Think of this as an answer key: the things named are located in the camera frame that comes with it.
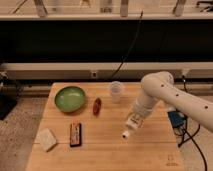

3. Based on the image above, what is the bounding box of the white plastic bottle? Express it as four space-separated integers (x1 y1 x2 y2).
122 113 143 139

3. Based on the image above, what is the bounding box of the dark equipment at left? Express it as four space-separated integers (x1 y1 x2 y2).
0 71 20 120

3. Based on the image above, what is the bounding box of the white wall outlet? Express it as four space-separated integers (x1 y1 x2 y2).
91 71 98 79

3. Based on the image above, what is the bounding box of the black hanging cable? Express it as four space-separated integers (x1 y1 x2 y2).
104 9 145 82

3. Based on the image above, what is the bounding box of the blue connector box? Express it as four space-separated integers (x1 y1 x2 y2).
168 111 184 128

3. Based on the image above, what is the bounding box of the white sponge block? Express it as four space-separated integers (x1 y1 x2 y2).
36 129 57 152

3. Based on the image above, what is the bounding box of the green bowl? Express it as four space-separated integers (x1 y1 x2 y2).
54 86 86 113

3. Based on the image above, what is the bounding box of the dark chocolate bar wrapper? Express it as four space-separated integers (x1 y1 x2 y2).
70 123 82 147

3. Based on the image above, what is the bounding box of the small red object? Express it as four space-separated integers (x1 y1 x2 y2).
93 98 102 116

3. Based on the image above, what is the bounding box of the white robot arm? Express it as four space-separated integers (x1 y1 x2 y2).
132 71 213 132

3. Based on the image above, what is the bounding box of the clear plastic cup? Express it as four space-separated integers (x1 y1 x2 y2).
109 81 124 103

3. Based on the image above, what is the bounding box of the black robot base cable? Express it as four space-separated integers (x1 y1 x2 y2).
175 75 209 171

